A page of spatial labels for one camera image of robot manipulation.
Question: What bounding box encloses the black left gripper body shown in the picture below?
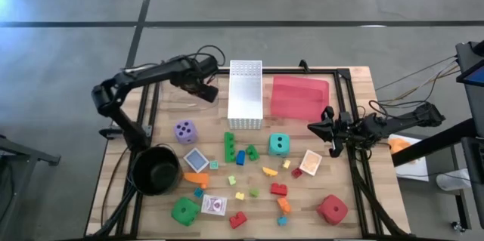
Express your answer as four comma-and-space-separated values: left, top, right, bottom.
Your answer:
185, 70, 220, 104

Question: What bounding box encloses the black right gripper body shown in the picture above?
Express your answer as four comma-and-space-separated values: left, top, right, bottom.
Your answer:
335, 111, 366, 145

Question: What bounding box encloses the purple foam die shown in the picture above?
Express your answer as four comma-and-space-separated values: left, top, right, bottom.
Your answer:
173, 119, 199, 145

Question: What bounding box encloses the teal foam die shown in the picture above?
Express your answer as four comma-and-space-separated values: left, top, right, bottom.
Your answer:
268, 132, 291, 158

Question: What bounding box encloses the long green toy block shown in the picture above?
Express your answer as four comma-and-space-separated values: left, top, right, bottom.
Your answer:
223, 131, 237, 164

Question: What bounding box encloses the red stepped toy block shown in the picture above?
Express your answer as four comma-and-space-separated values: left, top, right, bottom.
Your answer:
270, 183, 288, 197
228, 211, 248, 230

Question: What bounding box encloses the long orange toy block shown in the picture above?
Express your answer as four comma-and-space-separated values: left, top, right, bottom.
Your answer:
183, 171, 210, 190

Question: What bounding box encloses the clear plastic bin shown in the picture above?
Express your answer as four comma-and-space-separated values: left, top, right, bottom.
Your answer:
158, 78, 222, 113

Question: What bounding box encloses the orange-backed card deck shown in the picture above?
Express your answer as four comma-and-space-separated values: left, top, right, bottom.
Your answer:
298, 149, 324, 177

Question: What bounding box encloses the pink translucent tray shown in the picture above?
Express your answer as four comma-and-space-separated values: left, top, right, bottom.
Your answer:
269, 75, 330, 123

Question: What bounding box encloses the white perforated bin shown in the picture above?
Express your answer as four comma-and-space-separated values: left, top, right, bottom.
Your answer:
226, 59, 265, 131

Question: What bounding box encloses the orange object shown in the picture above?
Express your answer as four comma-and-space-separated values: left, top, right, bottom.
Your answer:
388, 137, 412, 155

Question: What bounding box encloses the white paper sheet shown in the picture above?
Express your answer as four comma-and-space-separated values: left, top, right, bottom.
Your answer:
387, 133, 430, 182

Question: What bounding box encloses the red foam die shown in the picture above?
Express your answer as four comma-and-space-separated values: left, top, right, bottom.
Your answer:
316, 194, 349, 226

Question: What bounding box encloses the black slanted beam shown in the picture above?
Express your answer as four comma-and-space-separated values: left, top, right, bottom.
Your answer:
391, 118, 478, 168

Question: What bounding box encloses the black round pot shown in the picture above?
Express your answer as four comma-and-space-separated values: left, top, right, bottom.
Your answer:
129, 145, 182, 196

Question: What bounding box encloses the green foam die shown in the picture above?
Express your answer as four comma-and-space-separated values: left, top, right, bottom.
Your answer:
170, 196, 202, 227

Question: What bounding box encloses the black equipment tower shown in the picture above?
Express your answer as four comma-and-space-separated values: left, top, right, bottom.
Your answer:
455, 40, 484, 138

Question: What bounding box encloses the blue screen laptop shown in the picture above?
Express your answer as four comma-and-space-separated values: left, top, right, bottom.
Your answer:
456, 65, 484, 88

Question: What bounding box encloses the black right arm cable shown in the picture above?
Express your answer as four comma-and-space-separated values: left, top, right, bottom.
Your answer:
368, 99, 430, 121

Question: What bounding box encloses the thin black floor cable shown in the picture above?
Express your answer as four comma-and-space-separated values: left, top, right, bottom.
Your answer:
375, 55, 459, 92

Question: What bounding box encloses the black side table frame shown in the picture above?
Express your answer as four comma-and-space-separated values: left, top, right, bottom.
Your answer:
0, 134, 61, 234

